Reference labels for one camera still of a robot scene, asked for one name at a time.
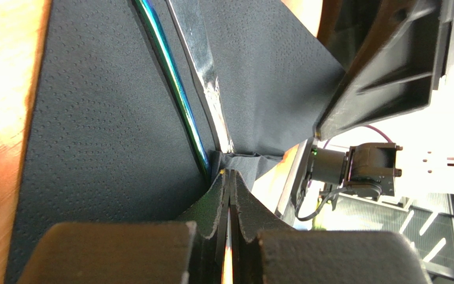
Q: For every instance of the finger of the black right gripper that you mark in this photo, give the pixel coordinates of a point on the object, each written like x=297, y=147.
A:
x=394, y=54

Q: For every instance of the iridescent purple spoon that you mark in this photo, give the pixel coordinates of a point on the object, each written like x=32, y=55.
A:
x=170, y=70

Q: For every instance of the black paper napkin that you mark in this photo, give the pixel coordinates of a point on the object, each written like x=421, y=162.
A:
x=107, y=142

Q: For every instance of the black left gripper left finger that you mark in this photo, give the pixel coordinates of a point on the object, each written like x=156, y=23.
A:
x=186, y=250

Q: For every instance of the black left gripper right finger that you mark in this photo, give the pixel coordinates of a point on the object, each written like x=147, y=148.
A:
x=271, y=251

